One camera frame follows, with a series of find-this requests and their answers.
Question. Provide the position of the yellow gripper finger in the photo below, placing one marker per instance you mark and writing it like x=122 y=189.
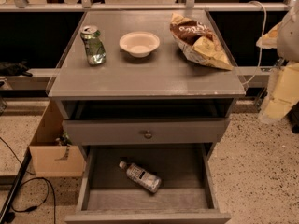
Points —
x=269 y=40
x=282 y=93

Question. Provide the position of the clear plastic water bottle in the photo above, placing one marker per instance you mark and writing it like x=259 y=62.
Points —
x=141 y=176

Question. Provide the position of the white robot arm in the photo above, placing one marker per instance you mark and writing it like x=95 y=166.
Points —
x=288 y=37

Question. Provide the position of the grey wooden drawer cabinet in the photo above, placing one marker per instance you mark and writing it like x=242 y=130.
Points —
x=163 y=86

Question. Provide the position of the closed grey drawer with knob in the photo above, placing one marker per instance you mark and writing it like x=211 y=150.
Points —
x=128 y=132

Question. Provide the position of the open grey lower drawer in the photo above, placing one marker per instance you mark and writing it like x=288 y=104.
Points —
x=186 y=195

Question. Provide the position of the brown yellow chip bag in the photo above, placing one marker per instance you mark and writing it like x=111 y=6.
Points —
x=198 y=42

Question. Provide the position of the white paper bowl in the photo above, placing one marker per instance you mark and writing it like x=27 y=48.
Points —
x=139 y=44

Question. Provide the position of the crushed green soda can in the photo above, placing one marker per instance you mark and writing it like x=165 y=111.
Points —
x=94 y=48

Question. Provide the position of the cardboard box on floor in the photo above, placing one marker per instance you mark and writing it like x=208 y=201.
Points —
x=49 y=156

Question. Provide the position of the black object on ledge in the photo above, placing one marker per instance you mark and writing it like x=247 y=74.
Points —
x=14 y=69

